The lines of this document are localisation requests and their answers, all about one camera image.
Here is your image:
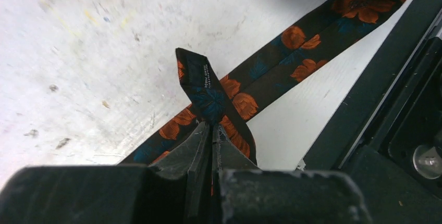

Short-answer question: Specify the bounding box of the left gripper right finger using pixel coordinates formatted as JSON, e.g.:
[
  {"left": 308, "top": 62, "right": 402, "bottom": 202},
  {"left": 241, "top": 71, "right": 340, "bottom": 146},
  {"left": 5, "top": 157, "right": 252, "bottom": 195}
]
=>
[{"left": 211, "top": 123, "right": 257, "bottom": 223}]

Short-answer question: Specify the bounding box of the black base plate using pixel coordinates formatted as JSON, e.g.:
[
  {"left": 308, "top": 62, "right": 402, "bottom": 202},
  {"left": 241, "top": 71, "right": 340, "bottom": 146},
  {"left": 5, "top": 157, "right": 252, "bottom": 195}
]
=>
[{"left": 303, "top": 0, "right": 441, "bottom": 223}]

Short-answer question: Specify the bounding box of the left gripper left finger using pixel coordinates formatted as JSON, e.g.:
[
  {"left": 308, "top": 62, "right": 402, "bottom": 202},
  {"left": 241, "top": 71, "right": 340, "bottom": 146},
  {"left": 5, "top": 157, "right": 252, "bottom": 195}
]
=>
[{"left": 149, "top": 122, "right": 211, "bottom": 223}]

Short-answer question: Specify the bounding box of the black orange floral tie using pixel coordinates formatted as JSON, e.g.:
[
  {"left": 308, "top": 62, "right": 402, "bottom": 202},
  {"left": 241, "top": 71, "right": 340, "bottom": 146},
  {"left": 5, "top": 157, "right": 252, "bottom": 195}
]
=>
[{"left": 124, "top": 0, "right": 406, "bottom": 165}]

